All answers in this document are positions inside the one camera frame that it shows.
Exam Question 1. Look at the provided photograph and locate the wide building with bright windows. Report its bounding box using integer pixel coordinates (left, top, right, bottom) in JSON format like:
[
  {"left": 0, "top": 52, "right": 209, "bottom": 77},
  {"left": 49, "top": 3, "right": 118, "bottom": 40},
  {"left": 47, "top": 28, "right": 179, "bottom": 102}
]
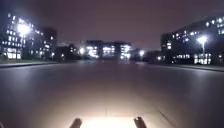
[{"left": 79, "top": 39, "right": 133, "bottom": 62}]

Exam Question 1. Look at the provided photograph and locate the robot's own part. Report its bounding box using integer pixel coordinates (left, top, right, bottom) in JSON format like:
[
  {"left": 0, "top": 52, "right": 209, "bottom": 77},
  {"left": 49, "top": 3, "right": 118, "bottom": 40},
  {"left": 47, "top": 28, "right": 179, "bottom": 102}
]
[
  {"left": 133, "top": 116, "right": 148, "bottom": 128},
  {"left": 69, "top": 117, "right": 84, "bottom": 128}
]

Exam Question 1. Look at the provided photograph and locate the tall building with lit windows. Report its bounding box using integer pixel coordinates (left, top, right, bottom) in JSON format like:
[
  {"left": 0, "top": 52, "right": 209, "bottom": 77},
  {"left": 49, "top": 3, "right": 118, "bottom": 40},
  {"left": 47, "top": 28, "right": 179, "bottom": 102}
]
[{"left": 0, "top": 11, "right": 58, "bottom": 62}]

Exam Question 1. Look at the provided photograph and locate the long building with lit windows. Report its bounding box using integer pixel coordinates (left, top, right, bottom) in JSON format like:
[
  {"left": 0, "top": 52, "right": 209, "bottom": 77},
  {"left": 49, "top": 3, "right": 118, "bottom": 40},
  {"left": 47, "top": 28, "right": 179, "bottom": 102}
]
[{"left": 160, "top": 15, "right": 224, "bottom": 66}]

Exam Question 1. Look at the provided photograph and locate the dark verge strip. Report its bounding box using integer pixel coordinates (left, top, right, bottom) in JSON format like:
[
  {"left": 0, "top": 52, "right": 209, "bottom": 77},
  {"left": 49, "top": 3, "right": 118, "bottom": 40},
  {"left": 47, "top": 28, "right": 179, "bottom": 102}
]
[
  {"left": 156, "top": 62, "right": 224, "bottom": 73},
  {"left": 0, "top": 57, "right": 59, "bottom": 69}
]

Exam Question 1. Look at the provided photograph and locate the grey paved ground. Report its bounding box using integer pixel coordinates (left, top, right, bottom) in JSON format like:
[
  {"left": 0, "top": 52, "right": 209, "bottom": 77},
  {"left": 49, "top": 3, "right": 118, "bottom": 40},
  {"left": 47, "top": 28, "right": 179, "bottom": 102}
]
[{"left": 0, "top": 60, "right": 224, "bottom": 128}]

